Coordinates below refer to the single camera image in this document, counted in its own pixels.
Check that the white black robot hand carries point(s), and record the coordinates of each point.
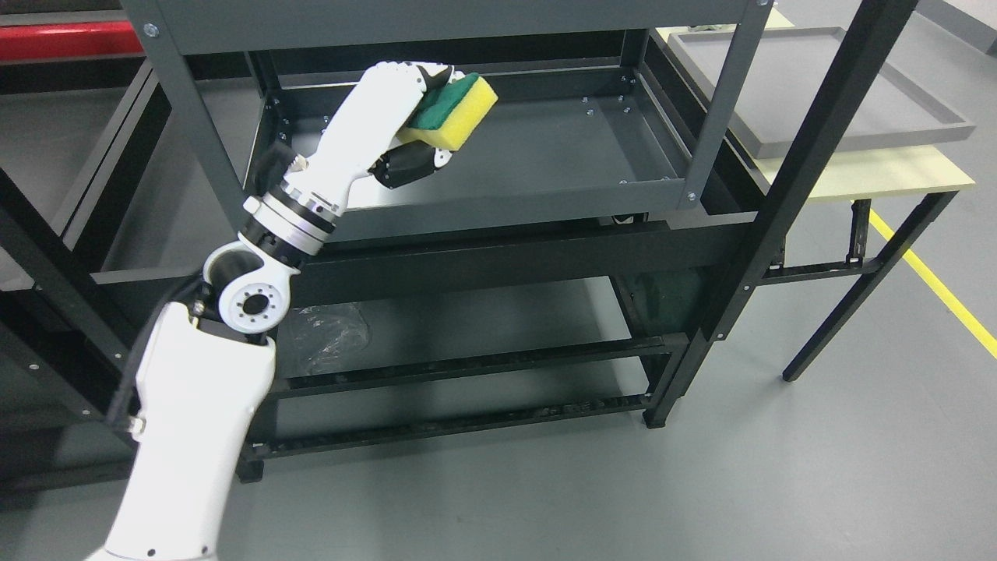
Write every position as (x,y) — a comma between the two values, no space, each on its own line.
(361,130)

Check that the green yellow sponge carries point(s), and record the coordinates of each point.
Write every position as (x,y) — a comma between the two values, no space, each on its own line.
(448,116)

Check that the black metal shelf rack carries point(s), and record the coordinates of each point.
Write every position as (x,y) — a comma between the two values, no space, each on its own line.
(106,211)

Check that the grey metal shelf cart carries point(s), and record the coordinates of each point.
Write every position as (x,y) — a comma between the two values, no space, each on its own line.
(566,140)

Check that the pale yellow folding table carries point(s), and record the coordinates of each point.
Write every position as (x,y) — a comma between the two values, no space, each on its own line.
(895,194)

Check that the red metal beam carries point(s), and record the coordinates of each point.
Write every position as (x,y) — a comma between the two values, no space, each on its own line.
(47,41)

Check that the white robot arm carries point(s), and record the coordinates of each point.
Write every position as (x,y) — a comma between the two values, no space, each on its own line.
(208,361)

